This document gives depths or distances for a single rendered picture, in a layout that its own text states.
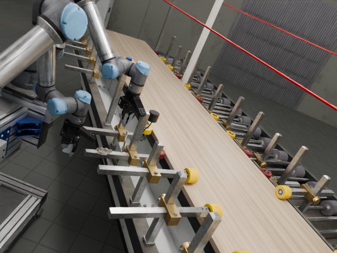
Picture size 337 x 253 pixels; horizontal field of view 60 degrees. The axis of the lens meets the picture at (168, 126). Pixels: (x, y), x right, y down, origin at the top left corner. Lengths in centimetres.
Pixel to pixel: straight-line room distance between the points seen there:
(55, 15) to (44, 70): 31
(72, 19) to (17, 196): 140
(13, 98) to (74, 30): 68
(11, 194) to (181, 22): 665
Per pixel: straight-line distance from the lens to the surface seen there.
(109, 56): 138
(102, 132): 182
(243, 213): 161
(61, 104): 132
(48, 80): 137
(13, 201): 217
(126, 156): 164
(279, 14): 816
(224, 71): 820
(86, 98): 137
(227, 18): 805
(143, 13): 822
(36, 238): 225
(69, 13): 109
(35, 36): 111
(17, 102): 168
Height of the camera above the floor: 176
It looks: 25 degrees down
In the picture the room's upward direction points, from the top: 24 degrees clockwise
